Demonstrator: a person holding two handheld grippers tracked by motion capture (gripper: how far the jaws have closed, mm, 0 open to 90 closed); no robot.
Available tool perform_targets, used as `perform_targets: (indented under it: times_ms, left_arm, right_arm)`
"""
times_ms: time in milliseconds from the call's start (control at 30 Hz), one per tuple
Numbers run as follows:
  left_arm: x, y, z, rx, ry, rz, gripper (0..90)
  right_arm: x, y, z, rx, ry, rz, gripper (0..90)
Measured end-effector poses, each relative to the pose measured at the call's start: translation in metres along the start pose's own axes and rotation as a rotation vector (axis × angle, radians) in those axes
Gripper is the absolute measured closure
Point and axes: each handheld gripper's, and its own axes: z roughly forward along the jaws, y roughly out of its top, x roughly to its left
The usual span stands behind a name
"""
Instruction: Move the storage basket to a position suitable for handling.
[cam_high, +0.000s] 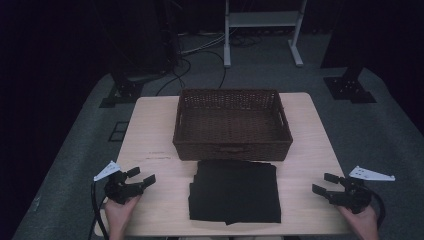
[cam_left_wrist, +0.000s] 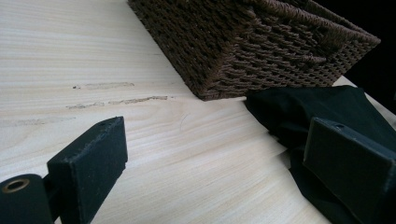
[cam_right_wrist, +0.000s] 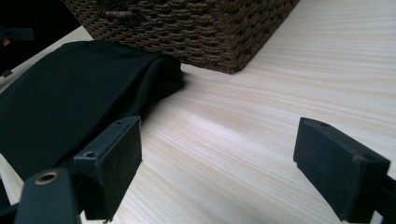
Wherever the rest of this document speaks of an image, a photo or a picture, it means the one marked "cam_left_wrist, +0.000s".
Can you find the dark cloth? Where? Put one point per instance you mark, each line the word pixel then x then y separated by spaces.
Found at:
pixel 292 112

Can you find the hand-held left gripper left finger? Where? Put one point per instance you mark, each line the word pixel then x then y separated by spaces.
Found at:
pixel 88 165

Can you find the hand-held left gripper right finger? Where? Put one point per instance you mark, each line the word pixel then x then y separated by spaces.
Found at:
pixel 348 168

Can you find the brown woven basket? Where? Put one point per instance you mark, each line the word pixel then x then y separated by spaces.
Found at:
pixel 249 46

